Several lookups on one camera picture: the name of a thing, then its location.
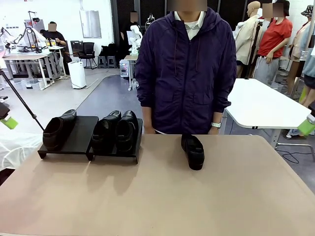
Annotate black leather loafer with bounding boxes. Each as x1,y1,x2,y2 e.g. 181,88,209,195
181,134,206,171
42,109,78,151

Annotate person's left forearm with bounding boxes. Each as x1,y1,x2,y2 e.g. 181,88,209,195
210,93,232,123

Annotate person's right forearm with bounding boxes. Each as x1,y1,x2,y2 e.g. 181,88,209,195
138,93,156,125

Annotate black metal shoe stand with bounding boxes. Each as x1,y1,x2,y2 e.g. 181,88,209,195
37,115,100,161
88,118,144,164

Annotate person's right hand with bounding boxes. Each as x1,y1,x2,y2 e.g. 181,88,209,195
143,122,157,135

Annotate black slanted tripod leg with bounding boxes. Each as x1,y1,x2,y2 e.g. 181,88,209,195
0,69,45,131

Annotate white plastic cover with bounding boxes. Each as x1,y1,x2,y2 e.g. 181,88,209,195
0,132,44,172

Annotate white table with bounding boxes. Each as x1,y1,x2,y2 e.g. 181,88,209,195
224,78,313,151

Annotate white workshop desk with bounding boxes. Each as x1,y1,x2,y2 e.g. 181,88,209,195
1,46,66,91

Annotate white air purifier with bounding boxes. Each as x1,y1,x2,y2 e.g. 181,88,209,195
67,61,87,89

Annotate mannequin with bucket hat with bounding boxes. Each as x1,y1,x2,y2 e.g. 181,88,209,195
286,4,315,109

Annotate black tripod pole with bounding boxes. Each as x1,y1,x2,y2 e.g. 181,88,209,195
245,21,263,81

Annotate figure in red t-shirt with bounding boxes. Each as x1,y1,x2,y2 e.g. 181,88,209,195
254,0,293,86

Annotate seated person in black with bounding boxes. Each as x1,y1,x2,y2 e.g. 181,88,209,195
39,21,73,76

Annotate mannequin in beige jacket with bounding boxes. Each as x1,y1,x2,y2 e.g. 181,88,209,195
234,1,262,79

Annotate black bag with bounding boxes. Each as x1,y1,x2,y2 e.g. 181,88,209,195
99,43,120,58

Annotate lit computer case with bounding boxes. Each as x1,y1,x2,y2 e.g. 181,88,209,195
119,59,136,79

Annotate person in purple jacket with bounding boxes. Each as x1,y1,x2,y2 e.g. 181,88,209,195
134,0,238,135

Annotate wooden side table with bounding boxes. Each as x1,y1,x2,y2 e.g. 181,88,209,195
124,55,139,92

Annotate standing person in black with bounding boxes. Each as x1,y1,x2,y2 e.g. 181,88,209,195
120,10,143,54

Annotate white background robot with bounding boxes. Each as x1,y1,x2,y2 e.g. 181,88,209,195
128,24,144,56

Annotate black floor cable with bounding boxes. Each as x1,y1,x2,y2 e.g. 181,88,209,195
280,149,300,165

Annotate grey wall panel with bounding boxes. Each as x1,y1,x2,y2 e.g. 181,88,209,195
79,10,102,39

